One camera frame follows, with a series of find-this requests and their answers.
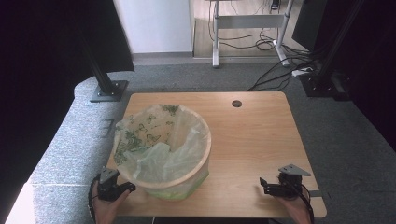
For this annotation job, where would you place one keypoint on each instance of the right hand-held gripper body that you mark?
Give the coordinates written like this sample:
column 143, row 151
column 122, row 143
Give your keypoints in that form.
column 291, row 183

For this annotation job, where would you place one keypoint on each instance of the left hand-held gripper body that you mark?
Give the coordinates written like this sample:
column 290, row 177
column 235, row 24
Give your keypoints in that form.
column 107, row 186

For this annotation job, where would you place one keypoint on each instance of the bin with clear bag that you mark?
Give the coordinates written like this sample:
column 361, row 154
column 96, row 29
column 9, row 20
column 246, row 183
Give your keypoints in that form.
column 155, row 149

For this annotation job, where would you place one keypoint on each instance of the round wooden waste bin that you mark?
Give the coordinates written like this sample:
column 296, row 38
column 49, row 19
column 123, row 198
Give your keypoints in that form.
column 199, row 161

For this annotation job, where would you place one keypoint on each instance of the person's left hand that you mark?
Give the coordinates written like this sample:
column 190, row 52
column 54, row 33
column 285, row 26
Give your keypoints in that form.
column 106, row 211

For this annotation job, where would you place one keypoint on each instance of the person's right hand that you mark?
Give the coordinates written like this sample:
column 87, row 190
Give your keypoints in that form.
column 295, row 211

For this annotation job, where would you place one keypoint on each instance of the grey tape strip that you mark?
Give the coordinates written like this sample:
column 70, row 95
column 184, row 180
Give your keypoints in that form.
column 316, row 193

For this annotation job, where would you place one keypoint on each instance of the white panel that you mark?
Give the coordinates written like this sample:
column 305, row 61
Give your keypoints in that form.
column 18, row 208

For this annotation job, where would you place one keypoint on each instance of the black metal stand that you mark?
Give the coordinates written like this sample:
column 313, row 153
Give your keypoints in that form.
column 323, row 86
column 109, row 91

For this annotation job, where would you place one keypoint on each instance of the white power strip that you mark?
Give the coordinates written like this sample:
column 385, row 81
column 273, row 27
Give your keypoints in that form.
column 301, row 72

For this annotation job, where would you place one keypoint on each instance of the black curtain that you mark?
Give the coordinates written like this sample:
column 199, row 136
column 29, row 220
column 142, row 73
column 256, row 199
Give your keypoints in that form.
column 37, row 62
column 379, row 77

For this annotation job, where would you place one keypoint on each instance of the dark monitor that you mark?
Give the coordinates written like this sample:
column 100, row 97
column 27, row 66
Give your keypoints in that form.
column 308, row 21

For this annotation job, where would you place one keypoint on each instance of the white desk frame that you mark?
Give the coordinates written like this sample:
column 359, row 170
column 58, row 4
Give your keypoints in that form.
column 249, row 21

